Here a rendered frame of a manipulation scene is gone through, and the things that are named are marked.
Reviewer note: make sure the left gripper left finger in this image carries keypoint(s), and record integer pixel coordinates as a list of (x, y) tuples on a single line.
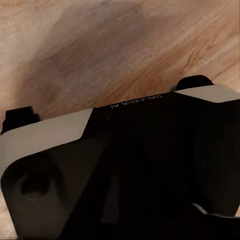
[(84, 220)]

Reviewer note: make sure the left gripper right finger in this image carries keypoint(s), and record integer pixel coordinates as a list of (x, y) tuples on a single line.
[(174, 220)]

